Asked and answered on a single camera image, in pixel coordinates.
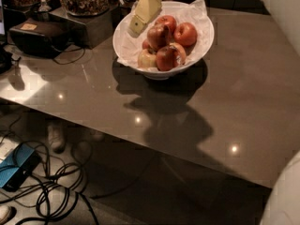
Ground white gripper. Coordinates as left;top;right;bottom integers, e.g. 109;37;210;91
128;0;172;38

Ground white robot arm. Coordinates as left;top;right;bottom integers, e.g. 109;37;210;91
260;0;300;225

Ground red apple back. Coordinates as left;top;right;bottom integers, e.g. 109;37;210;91
155;15;177;33

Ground small red apple left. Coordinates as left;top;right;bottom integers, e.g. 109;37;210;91
142;38;151;50

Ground red apple right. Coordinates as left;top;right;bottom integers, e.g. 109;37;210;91
173;22;198;47

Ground yellow green apple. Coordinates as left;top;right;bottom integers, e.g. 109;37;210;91
138;49;157;68

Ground red apple front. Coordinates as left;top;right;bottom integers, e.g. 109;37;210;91
156;45;182;71

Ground white paper liner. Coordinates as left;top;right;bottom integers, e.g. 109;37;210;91
116;0;209;73

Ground metal scoop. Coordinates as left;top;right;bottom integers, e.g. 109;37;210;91
38;0;52;12

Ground black card terminal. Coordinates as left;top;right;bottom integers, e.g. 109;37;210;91
9;19;69;58

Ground black device at left edge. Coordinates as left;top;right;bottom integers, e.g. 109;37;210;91
0;46;12;74

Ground blue power box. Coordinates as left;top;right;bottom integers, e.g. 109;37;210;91
0;143;41;192

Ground white shoe at corner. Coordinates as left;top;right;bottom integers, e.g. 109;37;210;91
0;205;12;225

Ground black floor cables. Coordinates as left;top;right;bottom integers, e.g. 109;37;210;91
0;112;101;225

